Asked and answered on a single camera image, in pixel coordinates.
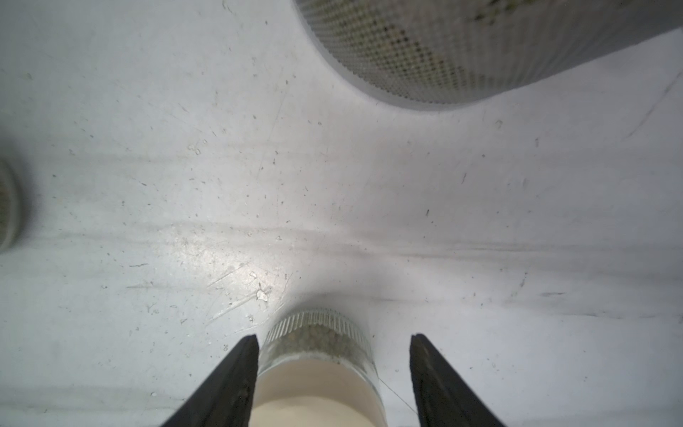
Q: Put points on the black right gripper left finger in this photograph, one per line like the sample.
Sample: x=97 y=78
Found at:
x=226 y=397

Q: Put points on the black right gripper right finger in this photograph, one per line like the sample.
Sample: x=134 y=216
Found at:
x=442 y=398

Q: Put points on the grey mesh waste bin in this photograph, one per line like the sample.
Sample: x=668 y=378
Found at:
x=437 y=54

